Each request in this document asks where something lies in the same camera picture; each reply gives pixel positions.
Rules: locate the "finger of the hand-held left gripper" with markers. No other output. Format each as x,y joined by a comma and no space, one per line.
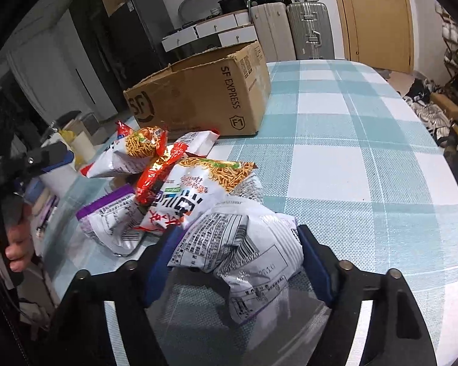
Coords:
48,156

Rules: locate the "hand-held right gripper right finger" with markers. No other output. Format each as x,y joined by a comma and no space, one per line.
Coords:
317,270

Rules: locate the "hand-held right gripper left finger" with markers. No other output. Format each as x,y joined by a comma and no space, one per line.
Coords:
158,274

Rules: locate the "white purple-edged snack packet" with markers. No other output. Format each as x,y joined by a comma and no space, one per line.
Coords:
111,221
248,247

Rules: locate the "small noodle snack bag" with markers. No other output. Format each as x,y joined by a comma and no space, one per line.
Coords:
133,148

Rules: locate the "large noodle snack bag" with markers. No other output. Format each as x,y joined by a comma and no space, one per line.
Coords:
202,190

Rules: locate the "shiny red snack packet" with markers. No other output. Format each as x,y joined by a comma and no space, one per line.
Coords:
156,177

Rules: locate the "white red-edged snack packet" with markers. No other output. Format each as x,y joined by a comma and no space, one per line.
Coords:
198,141

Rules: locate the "brown cardboard box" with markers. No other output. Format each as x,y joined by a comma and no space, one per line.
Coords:
202,91

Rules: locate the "person's left hand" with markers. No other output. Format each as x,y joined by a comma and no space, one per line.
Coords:
19,242

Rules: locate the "white cup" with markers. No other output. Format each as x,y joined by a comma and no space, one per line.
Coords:
83,146

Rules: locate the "teal checked tablecloth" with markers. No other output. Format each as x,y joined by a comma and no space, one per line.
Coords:
347,152

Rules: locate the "black cabinet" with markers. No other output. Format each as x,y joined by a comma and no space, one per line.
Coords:
141,38

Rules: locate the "pile of shoes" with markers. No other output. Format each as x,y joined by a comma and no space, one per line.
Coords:
427,110

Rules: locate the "white drawer desk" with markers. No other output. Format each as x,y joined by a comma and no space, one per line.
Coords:
213,30

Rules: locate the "small cardboard box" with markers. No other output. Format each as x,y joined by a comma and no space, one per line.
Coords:
447,105

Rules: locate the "silver suitcase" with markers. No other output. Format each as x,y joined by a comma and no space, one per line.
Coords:
311,30

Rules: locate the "beige suitcase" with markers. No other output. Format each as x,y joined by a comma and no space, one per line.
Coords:
273,30

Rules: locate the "shoe rack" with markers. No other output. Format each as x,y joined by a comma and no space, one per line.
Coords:
457,68

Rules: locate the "wooden door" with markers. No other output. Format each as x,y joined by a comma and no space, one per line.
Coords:
377,15

